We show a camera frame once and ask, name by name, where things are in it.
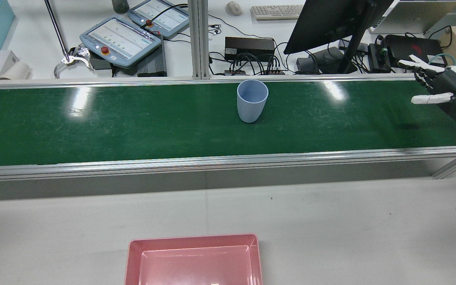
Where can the dark grey bottle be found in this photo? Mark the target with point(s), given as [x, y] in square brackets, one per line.
[120, 6]

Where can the light blue plastic cup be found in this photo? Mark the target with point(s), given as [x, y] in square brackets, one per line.
[251, 109]

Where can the white computer keyboard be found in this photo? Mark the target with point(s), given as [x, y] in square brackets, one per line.
[277, 12]

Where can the black finned power supply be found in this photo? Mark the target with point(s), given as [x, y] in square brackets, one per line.
[152, 63]

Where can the shiny curved metal bracket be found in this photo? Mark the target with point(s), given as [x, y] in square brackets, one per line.
[77, 59]

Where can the grey blue teach pendant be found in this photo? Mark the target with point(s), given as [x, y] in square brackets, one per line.
[121, 39]
[160, 18]

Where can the black computer monitor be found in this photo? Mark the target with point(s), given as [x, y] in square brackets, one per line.
[331, 19]

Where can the black laptop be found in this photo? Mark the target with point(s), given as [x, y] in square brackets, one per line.
[410, 49]

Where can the green conveyor belt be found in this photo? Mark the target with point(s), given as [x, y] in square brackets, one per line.
[133, 126]

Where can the grey computer mouse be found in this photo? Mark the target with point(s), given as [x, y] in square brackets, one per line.
[234, 8]

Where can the pink plastic box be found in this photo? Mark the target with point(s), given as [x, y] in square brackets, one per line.
[192, 265]

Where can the black rectangular device box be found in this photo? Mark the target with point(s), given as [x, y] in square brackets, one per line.
[249, 47]

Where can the small grey box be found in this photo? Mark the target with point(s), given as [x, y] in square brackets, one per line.
[305, 65]

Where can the thin black rod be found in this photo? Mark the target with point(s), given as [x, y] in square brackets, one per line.
[56, 27]

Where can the aluminium profile post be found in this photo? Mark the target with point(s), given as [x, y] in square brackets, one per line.
[198, 39]

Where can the black flat box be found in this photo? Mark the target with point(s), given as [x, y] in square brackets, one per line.
[101, 62]

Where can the black power adapter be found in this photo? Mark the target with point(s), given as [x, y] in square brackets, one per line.
[378, 59]

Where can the silver laptop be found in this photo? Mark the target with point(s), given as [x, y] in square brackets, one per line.
[414, 16]

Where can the black multiport hub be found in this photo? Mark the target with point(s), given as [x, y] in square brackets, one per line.
[251, 72]

